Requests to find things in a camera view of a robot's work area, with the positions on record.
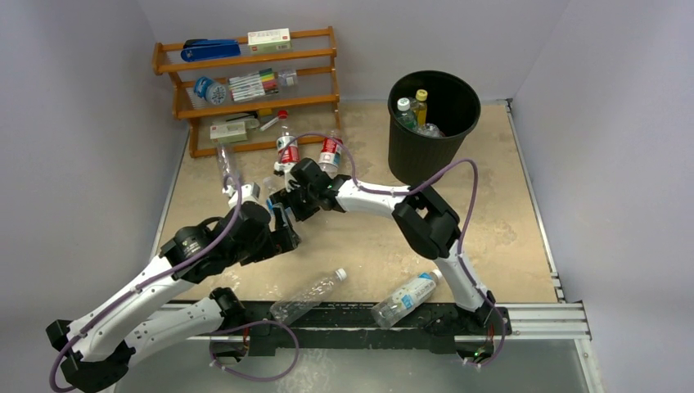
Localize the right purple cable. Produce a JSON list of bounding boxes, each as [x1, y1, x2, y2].
[[282, 132, 507, 368]]

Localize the red label bottle red cap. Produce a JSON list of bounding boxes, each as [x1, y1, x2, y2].
[[276, 110, 300, 165]]

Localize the white stapler on bottom shelf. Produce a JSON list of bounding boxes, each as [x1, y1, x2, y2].
[[209, 112, 260, 144]]

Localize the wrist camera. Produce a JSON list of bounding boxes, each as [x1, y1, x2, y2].
[[232, 182, 261, 205], [273, 162, 295, 192]]

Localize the green-capped white marker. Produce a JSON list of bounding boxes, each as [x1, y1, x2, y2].
[[259, 116, 279, 132]]

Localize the aluminium frame rail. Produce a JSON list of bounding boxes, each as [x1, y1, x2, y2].
[[95, 302, 606, 393]]

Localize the dark green label water bottle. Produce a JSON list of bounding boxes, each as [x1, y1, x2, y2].
[[396, 97, 418, 132]]

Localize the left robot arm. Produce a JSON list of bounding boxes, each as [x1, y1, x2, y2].
[[46, 201, 300, 392]]

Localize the pack of coloured markers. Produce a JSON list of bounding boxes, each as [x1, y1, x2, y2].
[[228, 68, 279, 102]]

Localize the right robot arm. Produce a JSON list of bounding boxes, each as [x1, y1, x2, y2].
[[269, 158, 497, 333]]

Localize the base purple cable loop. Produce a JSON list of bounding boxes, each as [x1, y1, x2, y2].
[[209, 311, 300, 381]]

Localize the blue label clear bottle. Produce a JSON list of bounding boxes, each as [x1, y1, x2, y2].
[[263, 176, 278, 214]]

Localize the black ribbed waste bin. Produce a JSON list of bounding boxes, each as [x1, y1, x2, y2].
[[388, 70, 481, 185]]

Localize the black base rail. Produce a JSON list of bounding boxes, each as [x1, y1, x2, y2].
[[210, 301, 512, 362]]

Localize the yellow honey pomelo bottle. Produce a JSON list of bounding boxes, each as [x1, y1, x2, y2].
[[412, 89, 428, 127]]

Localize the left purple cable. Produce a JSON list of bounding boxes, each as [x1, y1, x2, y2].
[[48, 173, 244, 393]]

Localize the white label clear bottle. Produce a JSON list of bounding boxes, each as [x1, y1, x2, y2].
[[371, 269, 443, 329]]

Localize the blue stapler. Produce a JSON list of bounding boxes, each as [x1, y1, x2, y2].
[[180, 38, 241, 62]]

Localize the small clear clip box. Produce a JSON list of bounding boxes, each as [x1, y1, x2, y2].
[[277, 69, 299, 88]]

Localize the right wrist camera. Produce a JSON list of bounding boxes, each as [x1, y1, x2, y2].
[[273, 162, 295, 192]]

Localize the clear bottle near shelf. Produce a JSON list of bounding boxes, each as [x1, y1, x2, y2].
[[216, 143, 240, 190]]

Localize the white and red box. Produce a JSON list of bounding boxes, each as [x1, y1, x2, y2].
[[247, 28, 292, 55]]

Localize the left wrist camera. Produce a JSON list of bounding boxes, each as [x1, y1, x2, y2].
[[232, 182, 261, 205]]

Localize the wooden three-tier shelf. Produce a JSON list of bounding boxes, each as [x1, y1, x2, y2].
[[151, 26, 342, 158]]

